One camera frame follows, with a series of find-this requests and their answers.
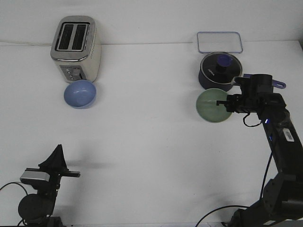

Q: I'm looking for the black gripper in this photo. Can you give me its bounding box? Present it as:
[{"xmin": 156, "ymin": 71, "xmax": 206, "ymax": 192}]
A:
[
  {"xmin": 26, "ymin": 144, "xmax": 80, "ymax": 177},
  {"xmin": 216, "ymin": 74, "xmax": 273, "ymax": 113}
]

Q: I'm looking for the green bowl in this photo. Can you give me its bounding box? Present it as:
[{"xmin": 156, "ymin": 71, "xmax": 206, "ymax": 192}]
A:
[{"xmin": 196, "ymin": 88, "xmax": 232, "ymax": 123}]

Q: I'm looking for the blue bowl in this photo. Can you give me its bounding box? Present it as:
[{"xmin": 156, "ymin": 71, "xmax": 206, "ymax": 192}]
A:
[{"xmin": 63, "ymin": 80, "xmax": 97, "ymax": 109}]

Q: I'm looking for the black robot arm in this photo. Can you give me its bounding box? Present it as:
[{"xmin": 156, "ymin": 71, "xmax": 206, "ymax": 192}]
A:
[
  {"xmin": 18, "ymin": 144, "xmax": 80, "ymax": 227},
  {"xmin": 216, "ymin": 74, "xmax": 303, "ymax": 227}
]

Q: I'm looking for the dark blue saucepan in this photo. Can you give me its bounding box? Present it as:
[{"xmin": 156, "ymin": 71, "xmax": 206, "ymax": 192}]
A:
[{"xmin": 198, "ymin": 52, "xmax": 286, "ymax": 93}]

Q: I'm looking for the glass pot lid blue knob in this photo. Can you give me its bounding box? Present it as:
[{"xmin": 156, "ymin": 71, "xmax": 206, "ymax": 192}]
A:
[{"xmin": 200, "ymin": 52, "xmax": 242, "ymax": 85}]

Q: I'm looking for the clear container lid blue rim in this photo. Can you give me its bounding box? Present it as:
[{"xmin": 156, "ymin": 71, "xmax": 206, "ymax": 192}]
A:
[{"xmin": 197, "ymin": 31, "xmax": 243, "ymax": 53}]

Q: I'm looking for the cream and steel toaster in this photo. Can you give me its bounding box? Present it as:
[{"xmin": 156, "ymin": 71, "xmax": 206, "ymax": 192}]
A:
[{"xmin": 50, "ymin": 16, "xmax": 101, "ymax": 83}]

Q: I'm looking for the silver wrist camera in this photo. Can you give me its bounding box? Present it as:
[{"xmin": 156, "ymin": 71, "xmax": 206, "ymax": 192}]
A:
[{"xmin": 20, "ymin": 170, "xmax": 50, "ymax": 184}]

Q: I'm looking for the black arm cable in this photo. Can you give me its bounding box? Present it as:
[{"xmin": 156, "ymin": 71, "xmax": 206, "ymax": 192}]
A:
[
  {"xmin": 0, "ymin": 181, "xmax": 30, "ymax": 227},
  {"xmin": 194, "ymin": 111, "xmax": 275, "ymax": 227}
]

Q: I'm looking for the white toaster power cord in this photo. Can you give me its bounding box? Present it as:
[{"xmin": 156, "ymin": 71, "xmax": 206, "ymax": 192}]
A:
[{"xmin": 0, "ymin": 41, "xmax": 53, "ymax": 46}]

